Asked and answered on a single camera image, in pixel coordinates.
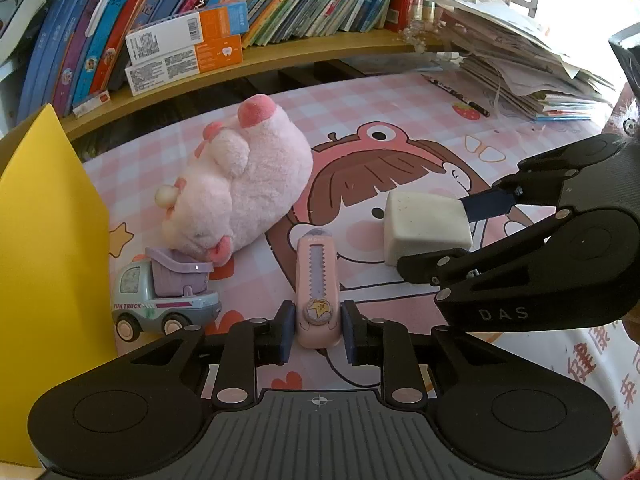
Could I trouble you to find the stack of papers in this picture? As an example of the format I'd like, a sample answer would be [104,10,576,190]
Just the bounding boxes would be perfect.
[405,0,618,121]

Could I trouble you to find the pink utility knife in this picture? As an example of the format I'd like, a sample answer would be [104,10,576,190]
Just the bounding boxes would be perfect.
[296,228,343,348]

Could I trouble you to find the pink checked desk mat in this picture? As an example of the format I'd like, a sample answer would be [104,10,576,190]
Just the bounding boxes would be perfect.
[80,67,640,480]

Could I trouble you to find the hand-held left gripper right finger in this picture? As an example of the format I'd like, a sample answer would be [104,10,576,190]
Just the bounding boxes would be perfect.
[341,299,521,411]

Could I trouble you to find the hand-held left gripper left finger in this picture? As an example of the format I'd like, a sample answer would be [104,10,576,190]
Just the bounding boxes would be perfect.
[120,300,297,411]

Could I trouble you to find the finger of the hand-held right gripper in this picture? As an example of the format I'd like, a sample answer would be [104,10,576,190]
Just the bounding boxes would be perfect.
[397,209,577,289]
[462,134,627,222]

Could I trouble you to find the cream foam block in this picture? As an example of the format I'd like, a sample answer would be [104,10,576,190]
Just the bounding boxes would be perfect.
[382,190,473,267]

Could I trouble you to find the wooden desk shelf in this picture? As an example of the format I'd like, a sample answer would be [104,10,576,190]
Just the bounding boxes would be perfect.
[62,27,451,143]

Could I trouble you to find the pastel toy truck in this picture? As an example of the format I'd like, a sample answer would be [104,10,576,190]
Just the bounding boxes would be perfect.
[111,246,222,343]

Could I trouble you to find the orange white carton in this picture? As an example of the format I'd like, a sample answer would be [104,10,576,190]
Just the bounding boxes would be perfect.
[125,1,250,63]
[124,35,244,97]

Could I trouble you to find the small red white card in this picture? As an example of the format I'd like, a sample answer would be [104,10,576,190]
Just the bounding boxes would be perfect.
[72,91,111,117]

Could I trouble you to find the dark pencil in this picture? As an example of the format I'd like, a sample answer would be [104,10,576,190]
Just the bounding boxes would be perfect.
[421,74,491,118]

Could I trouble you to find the yellow cardboard box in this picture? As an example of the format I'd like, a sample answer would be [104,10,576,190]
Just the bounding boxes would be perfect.
[0,104,118,468]

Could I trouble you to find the pink plush pig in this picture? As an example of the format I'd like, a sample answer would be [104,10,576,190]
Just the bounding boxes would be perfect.
[155,94,315,266]

